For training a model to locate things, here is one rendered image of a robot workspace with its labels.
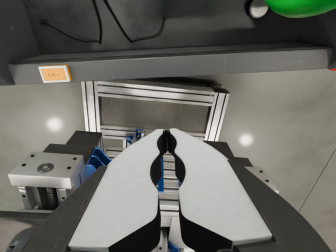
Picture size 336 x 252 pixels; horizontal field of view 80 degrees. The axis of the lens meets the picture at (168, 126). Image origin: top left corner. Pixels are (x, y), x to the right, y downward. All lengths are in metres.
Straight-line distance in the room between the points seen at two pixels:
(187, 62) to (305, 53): 0.22
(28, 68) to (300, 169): 2.03
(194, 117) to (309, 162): 1.19
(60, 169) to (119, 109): 0.78
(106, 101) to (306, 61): 1.03
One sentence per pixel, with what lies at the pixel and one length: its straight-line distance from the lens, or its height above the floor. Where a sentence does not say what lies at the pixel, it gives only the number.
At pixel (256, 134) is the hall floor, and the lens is 1.72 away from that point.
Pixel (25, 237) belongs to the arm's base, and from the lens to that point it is 0.61.
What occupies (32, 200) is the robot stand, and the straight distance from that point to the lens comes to 0.63.
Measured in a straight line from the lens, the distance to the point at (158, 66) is 0.40.
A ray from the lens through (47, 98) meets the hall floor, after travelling 1.64.
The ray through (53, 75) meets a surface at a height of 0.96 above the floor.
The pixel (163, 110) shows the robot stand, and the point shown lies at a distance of 1.24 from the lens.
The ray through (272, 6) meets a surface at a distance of 0.20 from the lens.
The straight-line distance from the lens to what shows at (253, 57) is 0.44.
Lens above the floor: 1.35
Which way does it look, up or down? 62 degrees down
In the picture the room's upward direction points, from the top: 177 degrees clockwise
